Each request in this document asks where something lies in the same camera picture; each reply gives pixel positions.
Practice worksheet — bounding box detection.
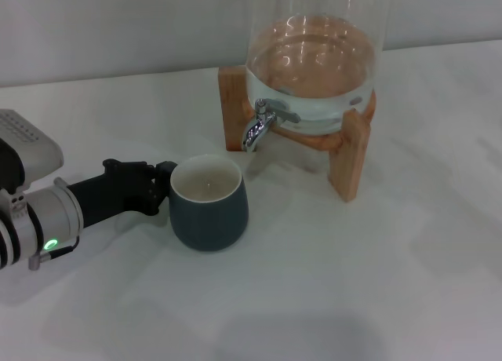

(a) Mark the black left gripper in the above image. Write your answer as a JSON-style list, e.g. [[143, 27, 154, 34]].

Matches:
[[65, 158, 179, 230]]

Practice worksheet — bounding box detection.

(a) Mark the black ceramic cup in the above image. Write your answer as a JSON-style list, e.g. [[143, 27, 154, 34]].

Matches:
[[168, 153, 250, 253]]

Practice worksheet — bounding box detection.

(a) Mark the chrome faucet tap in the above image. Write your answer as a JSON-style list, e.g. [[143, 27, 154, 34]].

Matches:
[[242, 97, 303, 154]]

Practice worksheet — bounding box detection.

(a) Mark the wooden dispenser stand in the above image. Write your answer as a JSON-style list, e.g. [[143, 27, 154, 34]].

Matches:
[[217, 65, 378, 203]]

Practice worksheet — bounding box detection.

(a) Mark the glass water dispenser jar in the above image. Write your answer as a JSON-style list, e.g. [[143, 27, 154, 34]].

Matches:
[[245, 0, 392, 136]]

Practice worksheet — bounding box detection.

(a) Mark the left arm connector cable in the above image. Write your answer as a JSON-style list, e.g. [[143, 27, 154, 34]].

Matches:
[[28, 235, 81, 272]]

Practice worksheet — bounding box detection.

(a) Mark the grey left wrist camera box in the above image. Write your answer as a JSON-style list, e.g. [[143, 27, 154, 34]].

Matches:
[[0, 109, 66, 191]]

